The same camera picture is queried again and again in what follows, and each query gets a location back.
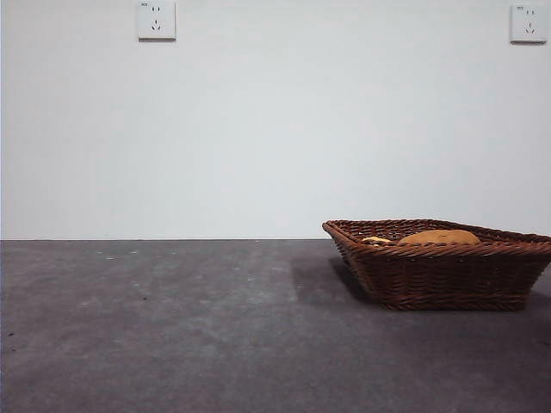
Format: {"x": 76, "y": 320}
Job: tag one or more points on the white wall socket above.
{"x": 156, "y": 21}
{"x": 528, "y": 23}

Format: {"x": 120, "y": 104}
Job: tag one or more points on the brown woven wicker basket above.
{"x": 439, "y": 279}

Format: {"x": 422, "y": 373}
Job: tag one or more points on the brown potato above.
{"x": 439, "y": 237}

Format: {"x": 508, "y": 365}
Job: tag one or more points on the yellow corn cob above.
{"x": 375, "y": 240}

